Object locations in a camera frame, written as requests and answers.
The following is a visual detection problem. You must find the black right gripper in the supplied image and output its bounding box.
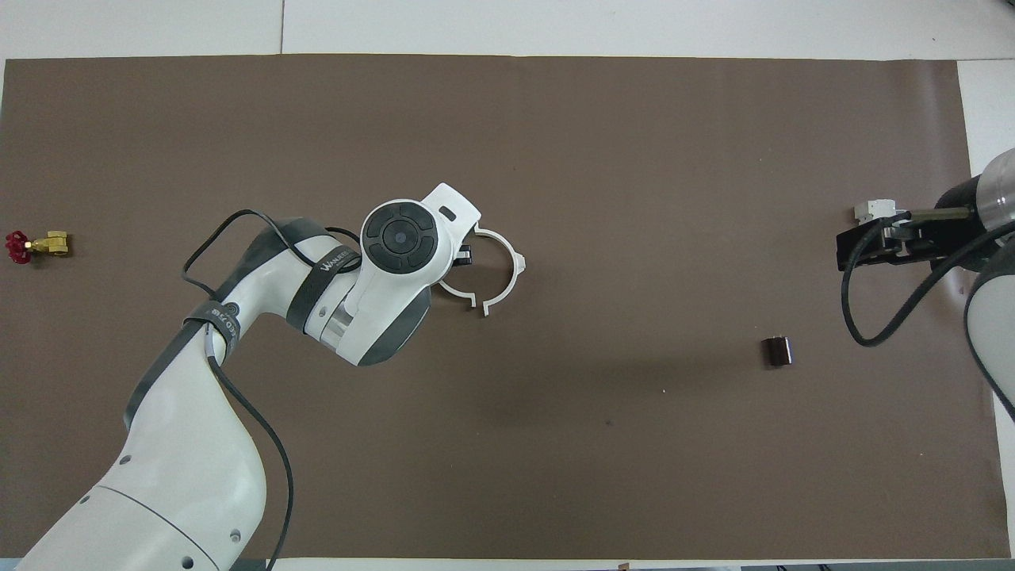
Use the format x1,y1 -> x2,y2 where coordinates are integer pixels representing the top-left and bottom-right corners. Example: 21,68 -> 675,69
837,176 -> 986,272

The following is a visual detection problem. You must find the white half pipe clamp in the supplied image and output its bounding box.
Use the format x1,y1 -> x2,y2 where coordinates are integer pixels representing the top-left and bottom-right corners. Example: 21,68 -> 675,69
439,270 -> 477,308
473,225 -> 527,317

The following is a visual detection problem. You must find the brown table mat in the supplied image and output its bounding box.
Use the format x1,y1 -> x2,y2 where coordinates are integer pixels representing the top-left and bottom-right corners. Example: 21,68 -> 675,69
0,53 -> 1002,561

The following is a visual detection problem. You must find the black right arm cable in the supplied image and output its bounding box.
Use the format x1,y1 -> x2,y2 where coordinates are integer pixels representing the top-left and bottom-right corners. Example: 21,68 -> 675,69
842,210 -> 1015,347

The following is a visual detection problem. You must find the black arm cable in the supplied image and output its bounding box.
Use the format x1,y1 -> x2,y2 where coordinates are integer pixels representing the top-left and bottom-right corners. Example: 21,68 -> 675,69
842,210 -> 1015,347
181,209 -> 366,571

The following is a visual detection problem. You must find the black printed velcro strap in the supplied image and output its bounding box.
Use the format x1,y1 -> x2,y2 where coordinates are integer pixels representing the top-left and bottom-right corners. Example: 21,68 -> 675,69
184,300 -> 241,362
287,244 -> 362,330

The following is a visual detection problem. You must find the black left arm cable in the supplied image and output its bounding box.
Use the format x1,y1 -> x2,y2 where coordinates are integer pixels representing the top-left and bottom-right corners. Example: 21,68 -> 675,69
181,209 -> 366,571

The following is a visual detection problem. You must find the brass valve with red handle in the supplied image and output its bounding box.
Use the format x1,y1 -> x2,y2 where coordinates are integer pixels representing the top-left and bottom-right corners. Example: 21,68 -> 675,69
6,231 -> 71,267

